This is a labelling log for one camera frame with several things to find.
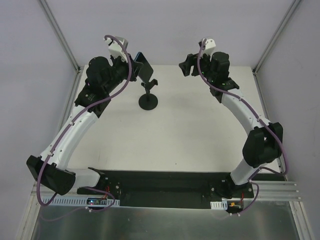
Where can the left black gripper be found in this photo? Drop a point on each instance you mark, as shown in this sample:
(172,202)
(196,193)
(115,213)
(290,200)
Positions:
(135,67)

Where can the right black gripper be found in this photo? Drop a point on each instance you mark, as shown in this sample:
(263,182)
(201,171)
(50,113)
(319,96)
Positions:
(194,65)

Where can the blue black smartphone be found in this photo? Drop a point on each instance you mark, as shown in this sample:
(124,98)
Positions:
(146,71)

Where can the black phone stand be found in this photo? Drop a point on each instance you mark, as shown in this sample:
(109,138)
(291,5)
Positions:
(148,101)

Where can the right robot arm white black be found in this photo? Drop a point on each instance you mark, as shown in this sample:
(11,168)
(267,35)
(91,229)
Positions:
(264,141)

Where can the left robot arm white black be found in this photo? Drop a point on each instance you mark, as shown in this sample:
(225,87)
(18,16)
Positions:
(50,169)

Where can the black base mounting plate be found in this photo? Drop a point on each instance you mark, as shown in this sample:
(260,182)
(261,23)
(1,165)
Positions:
(158,189)

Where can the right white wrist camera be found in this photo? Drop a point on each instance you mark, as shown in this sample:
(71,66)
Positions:
(207,46)

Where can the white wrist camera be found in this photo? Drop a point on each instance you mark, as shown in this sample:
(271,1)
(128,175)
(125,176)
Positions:
(207,46)
(115,49)

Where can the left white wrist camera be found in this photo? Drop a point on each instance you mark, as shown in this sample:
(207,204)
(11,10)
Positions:
(115,49)

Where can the left aluminium frame post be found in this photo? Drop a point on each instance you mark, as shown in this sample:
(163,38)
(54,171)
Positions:
(59,34)

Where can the aluminium frame post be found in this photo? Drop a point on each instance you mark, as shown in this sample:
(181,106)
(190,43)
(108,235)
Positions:
(59,34)
(293,7)

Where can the right aluminium frame post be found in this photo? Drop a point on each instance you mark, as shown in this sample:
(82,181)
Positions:
(293,7)

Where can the right white cable duct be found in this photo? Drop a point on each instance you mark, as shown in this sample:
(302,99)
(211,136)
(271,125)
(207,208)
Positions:
(226,205)

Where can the white cable duct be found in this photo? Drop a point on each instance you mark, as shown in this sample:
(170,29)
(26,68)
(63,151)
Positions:
(226,205)
(84,201)

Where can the left white cable duct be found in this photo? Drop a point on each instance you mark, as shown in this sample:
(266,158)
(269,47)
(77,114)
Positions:
(84,201)

